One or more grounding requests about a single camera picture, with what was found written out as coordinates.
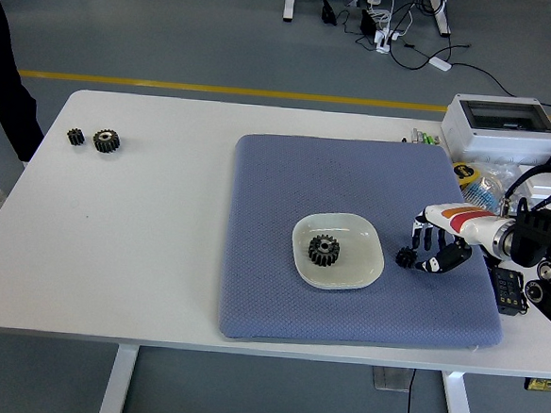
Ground black floor cable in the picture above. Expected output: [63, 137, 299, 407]
[445, 60, 551, 119]

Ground small black gear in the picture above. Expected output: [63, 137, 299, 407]
[394, 246, 416, 270]
[65, 126, 87, 148]

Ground white square dish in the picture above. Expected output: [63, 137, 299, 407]
[288, 207, 390, 294]

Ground green white terminal connectors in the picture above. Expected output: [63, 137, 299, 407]
[410, 127, 442, 146]

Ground grey electrical enclosure box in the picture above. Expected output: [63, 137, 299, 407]
[438, 91, 551, 169]

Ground blue-grey padded mat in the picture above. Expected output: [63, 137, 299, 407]
[213, 130, 517, 359]

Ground white charger plug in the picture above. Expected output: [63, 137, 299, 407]
[374, 27, 402, 55]

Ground black box device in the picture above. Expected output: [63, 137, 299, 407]
[358, 8, 380, 38]

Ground white table leg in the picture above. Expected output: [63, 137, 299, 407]
[96, 344, 140, 413]
[438, 371, 482, 413]

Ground black stand device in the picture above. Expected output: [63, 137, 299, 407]
[320, 0, 339, 26]

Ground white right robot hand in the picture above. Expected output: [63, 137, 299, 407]
[408, 200, 505, 280]

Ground large black gear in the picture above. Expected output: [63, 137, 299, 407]
[306, 233, 342, 270]
[91, 127, 123, 156]

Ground person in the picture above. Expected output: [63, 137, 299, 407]
[0, 0, 55, 226]

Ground white switch plate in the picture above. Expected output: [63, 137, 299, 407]
[515, 163, 551, 204]

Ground yellow tape measure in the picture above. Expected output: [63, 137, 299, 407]
[449, 160, 482, 188]

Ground grey floor plate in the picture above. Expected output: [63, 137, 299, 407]
[370, 366, 411, 393]

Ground clear plastic parts bag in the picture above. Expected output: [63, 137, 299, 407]
[461, 158, 530, 218]

